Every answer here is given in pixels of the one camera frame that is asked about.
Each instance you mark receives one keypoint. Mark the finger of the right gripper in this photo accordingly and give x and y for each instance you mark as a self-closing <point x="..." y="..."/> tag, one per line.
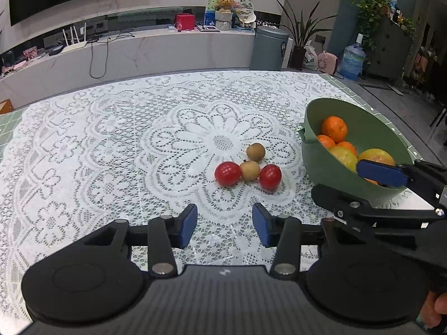
<point x="352" y="209"/>
<point x="425" y="179"/>

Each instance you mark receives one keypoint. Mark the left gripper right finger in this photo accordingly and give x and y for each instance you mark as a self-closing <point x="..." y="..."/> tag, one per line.
<point x="286" y="234"/>

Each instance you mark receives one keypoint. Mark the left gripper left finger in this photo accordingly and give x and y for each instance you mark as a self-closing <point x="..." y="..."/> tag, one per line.
<point x="160" y="236"/>

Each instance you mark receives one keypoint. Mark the small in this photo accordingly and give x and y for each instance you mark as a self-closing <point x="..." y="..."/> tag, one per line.
<point x="372" y="181"/>

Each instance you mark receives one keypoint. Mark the red-yellow apple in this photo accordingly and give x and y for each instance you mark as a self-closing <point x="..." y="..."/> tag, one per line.
<point x="377" y="155"/>

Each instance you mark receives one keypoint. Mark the red cherry tomato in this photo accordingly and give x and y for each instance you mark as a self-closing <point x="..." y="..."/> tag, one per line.
<point x="270" y="177"/>
<point x="227" y="174"/>

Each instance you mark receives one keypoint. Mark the brown kiwi fruit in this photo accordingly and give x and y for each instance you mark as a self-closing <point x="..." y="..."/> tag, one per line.
<point x="256" y="152"/>
<point x="250" y="170"/>

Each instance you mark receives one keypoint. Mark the green plastic colander bowl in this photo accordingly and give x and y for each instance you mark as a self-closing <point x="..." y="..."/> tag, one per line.
<point x="365" y="131"/>

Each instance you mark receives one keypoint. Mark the person's right hand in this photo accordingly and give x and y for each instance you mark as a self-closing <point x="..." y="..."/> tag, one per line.
<point x="433" y="309"/>

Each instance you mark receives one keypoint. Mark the white lace tablecloth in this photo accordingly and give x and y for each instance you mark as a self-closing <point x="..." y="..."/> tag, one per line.
<point x="142" y="148"/>

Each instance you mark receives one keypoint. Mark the dark green cabinet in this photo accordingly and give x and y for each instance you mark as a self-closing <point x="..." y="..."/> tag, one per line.
<point x="392" y="47"/>

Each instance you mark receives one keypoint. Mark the blue water jug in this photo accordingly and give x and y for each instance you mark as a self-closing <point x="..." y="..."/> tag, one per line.
<point x="353" y="59"/>

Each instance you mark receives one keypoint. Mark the pink small heater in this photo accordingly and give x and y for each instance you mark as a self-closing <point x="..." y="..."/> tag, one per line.
<point x="327" y="62"/>

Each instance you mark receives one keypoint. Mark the white plastic bag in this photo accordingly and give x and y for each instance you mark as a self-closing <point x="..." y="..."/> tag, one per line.
<point x="310" y="60"/>

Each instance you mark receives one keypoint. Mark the grey pedal trash bin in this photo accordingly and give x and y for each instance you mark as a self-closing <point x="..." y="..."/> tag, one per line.
<point x="268" y="49"/>

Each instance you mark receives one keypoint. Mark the trailing plant on cabinet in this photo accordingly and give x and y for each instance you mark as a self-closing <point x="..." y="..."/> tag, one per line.
<point x="369" y="16"/>

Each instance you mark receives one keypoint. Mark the tall leafy floor plant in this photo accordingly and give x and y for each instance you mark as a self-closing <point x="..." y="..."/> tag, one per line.
<point x="301" y="30"/>

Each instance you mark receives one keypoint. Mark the green checked table mat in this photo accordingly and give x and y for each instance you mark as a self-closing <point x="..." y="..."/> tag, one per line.
<point x="8" y="123"/>

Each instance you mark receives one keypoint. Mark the white TV console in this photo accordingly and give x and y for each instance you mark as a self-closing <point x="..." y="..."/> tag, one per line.
<point x="123" y="57"/>

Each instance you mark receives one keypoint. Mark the orange cardboard box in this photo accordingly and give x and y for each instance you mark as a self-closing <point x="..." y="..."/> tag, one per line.
<point x="6" y="107"/>

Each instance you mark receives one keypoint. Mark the white wifi router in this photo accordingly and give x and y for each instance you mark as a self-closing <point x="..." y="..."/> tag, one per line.
<point x="74" y="38"/>

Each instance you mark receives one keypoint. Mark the red box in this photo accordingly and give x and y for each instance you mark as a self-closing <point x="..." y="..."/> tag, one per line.
<point x="185" y="22"/>

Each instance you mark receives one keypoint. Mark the teddy bear on box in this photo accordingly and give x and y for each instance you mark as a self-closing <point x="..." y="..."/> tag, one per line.
<point x="224" y="14"/>

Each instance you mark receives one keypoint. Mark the floral picture board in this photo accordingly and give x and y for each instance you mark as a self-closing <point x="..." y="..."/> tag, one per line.
<point x="243" y="9"/>

